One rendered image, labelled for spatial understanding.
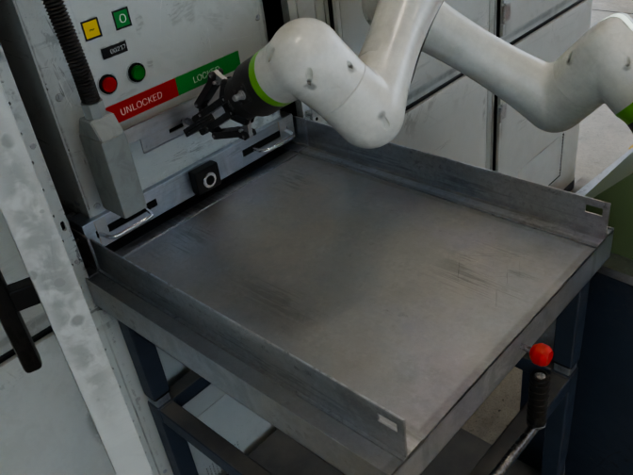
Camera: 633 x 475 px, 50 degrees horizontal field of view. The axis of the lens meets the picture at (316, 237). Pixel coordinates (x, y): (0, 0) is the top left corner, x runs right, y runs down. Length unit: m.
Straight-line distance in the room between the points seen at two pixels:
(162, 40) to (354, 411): 0.76
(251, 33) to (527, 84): 0.57
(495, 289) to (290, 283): 0.33
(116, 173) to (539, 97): 0.85
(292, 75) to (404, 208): 0.43
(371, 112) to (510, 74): 0.53
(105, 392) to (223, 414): 1.08
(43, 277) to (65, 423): 0.86
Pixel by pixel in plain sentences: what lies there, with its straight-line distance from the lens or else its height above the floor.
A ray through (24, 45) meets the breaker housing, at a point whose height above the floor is 1.24.
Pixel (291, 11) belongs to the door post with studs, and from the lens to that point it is 1.47.
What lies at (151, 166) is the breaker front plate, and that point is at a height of 0.96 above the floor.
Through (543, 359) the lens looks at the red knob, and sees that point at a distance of 1.03.
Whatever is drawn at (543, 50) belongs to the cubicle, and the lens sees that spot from 2.42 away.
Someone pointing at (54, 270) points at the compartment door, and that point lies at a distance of 0.54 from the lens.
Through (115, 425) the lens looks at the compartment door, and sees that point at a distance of 0.64.
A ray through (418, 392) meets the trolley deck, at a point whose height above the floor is 0.85.
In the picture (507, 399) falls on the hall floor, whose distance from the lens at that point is 2.09.
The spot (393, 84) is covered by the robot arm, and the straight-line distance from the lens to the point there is 1.05.
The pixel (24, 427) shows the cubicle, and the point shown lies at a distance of 1.34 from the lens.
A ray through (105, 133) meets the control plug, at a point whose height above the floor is 1.11.
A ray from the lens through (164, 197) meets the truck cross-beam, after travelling 1.37.
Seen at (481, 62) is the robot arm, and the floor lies 1.02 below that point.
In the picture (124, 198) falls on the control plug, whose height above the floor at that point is 0.99.
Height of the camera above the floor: 1.53
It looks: 34 degrees down
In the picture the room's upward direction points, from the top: 8 degrees counter-clockwise
